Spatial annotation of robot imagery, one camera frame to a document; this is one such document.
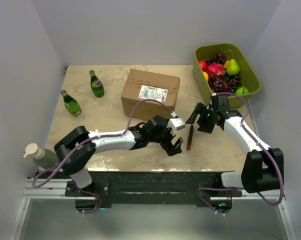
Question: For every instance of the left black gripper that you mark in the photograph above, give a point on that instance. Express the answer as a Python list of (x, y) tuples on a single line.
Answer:
[(173, 150)]

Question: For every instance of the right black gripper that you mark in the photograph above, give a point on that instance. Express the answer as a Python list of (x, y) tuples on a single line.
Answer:
[(201, 109)]

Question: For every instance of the red black utility knife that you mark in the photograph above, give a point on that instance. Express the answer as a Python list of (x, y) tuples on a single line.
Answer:
[(190, 137)]

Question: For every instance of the brown cardboard express box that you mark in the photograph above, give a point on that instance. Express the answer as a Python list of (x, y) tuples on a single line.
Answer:
[(149, 109)]

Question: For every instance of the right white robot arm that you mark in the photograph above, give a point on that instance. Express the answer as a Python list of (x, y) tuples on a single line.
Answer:
[(263, 168)]

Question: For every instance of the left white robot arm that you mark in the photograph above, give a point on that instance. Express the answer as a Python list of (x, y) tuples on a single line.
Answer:
[(76, 148)]

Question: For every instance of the orange fruit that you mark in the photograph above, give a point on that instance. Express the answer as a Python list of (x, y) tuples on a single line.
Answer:
[(206, 76)]

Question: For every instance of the lower dark grape bunch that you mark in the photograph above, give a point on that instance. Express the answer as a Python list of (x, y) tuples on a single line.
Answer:
[(226, 83)]

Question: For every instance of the dark grape bunch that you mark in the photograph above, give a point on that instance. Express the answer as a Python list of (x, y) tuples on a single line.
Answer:
[(219, 58), (226, 83)]

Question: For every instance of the pink dragon fruit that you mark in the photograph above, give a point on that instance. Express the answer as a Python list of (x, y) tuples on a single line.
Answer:
[(216, 69)]

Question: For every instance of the red apple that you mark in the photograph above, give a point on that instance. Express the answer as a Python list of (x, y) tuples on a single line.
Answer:
[(203, 65)]

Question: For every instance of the green round fruit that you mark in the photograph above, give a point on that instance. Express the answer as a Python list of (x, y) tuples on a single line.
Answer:
[(241, 90)]

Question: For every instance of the green pear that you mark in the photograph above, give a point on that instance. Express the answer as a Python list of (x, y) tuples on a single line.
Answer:
[(232, 68)]

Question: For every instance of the white shipping label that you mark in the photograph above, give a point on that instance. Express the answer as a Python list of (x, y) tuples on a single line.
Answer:
[(153, 93)]

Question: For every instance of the upper dark grape bunch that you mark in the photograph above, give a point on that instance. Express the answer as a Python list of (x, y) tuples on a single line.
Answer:
[(219, 58)]

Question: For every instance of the green plastic fruit bin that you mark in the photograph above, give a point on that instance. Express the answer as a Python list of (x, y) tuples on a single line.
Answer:
[(248, 77)]

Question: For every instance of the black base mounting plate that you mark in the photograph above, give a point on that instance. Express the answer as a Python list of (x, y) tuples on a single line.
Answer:
[(151, 188)]

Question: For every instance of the far green glass bottle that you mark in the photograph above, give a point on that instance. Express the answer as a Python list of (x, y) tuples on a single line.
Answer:
[(96, 85)]

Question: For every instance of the green glass bottle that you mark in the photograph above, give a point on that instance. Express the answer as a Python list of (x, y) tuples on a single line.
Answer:
[(96, 85), (71, 105)]

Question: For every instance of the near green glass bottle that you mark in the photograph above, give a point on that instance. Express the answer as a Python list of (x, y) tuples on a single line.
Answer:
[(71, 105)]

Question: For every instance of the beige pump dispenser bottle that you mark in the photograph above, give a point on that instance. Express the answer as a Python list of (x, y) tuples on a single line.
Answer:
[(44, 158)]

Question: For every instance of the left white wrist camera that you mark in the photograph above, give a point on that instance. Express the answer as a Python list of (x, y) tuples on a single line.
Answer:
[(175, 123)]

